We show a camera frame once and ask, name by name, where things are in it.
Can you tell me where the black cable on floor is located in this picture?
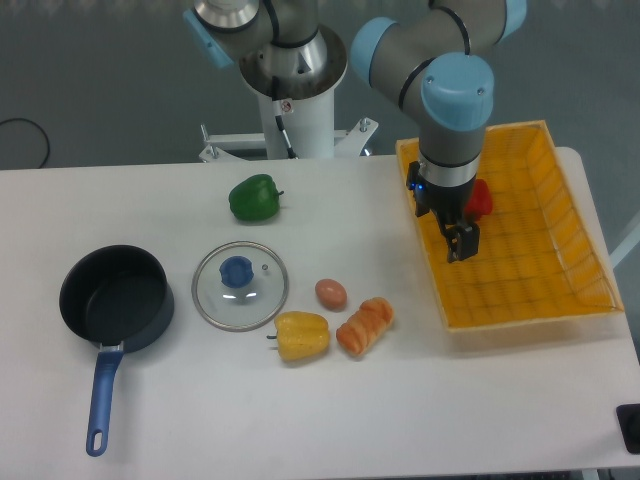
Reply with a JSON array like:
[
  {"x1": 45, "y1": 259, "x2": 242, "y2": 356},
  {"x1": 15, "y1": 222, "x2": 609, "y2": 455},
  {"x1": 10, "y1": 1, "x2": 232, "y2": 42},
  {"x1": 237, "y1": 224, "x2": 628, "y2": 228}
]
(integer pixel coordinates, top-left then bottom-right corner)
[{"x1": 0, "y1": 117, "x2": 51, "y2": 170}]

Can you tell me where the glass lid with blue knob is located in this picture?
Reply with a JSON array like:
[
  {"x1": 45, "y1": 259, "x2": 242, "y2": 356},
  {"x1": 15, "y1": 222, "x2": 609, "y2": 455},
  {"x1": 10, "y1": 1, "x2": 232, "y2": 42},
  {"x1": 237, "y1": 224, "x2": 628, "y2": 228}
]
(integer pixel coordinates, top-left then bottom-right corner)
[{"x1": 191, "y1": 241, "x2": 289, "y2": 332}]

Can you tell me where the orange bread roll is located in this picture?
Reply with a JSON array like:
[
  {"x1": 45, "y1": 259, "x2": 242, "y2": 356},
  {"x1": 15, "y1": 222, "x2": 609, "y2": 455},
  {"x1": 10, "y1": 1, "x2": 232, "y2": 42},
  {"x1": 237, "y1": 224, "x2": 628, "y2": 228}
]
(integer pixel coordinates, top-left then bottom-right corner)
[{"x1": 336, "y1": 297, "x2": 394, "y2": 357}]

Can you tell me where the black cable on pedestal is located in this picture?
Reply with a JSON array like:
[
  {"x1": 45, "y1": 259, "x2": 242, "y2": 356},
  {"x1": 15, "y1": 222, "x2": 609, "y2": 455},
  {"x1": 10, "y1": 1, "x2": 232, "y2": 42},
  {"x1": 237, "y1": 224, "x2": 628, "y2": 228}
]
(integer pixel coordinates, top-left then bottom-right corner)
[{"x1": 271, "y1": 74, "x2": 299, "y2": 160}]

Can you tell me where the black pan with blue handle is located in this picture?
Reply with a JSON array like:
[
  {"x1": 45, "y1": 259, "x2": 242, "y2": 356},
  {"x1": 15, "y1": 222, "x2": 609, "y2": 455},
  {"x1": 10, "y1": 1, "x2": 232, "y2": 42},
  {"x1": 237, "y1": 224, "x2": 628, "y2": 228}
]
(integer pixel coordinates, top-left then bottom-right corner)
[{"x1": 59, "y1": 245, "x2": 174, "y2": 457}]

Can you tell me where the green bell pepper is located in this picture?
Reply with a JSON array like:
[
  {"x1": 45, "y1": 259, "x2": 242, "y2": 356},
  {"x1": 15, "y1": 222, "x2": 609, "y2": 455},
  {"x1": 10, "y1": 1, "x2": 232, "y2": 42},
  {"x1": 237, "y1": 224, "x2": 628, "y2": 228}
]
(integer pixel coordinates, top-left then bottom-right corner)
[{"x1": 228, "y1": 174, "x2": 284, "y2": 222}]

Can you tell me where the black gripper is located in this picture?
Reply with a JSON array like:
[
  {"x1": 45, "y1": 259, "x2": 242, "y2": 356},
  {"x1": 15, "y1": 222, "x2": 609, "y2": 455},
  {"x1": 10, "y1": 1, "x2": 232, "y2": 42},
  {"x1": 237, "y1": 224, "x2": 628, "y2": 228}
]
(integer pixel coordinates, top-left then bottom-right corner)
[{"x1": 406, "y1": 161, "x2": 480, "y2": 263}]

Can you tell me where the red bell pepper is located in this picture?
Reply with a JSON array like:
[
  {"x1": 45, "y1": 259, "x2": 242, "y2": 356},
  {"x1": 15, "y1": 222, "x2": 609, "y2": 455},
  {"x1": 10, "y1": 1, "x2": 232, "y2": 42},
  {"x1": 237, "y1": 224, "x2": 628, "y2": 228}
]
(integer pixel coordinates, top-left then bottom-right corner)
[{"x1": 464, "y1": 179, "x2": 493, "y2": 221}]

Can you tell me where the yellow bell pepper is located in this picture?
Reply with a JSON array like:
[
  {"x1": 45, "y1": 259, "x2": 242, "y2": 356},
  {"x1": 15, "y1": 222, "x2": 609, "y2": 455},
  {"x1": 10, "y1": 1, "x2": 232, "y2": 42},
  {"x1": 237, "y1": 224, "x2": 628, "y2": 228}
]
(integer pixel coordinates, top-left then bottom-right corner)
[{"x1": 270, "y1": 311, "x2": 330, "y2": 362}]

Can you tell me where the brown egg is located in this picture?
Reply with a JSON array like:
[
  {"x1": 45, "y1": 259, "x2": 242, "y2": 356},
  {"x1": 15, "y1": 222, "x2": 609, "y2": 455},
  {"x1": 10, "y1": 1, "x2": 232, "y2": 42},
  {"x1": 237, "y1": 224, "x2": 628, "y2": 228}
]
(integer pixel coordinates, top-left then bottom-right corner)
[{"x1": 315, "y1": 279, "x2": 348, "y2": 310}]

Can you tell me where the black device at table edge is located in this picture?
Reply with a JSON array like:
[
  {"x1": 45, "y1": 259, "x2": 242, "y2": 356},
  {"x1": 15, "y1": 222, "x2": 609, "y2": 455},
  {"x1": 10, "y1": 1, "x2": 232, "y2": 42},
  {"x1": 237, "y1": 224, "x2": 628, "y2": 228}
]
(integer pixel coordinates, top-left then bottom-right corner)
[{"x1": 616, "y1": 403, "x2": 640, "y2": 455}]

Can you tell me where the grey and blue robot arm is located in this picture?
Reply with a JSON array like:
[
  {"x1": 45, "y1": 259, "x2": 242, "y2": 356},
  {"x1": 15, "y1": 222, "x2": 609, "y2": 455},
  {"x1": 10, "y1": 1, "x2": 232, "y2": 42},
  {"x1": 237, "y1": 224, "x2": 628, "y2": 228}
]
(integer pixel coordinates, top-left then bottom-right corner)
[{"x1": 183, "y1": 1, "x2": 527, "y2": 262}]

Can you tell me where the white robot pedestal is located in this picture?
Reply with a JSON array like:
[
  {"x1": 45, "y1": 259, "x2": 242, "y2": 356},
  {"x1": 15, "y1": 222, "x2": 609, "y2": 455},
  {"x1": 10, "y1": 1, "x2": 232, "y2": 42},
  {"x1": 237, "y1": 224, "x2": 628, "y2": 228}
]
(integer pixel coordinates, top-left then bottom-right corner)
[{"x1": 199, "y1": 24, "x2": 379, "y2": 163}]

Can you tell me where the yellow mesh basket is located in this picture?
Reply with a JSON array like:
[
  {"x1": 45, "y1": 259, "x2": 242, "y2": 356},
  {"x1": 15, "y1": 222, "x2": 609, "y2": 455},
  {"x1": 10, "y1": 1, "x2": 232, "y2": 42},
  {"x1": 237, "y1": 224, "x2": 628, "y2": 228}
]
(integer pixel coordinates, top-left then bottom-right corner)
[{"x1": 414, "y1": 120, "x2": 624, "y2": 331}]

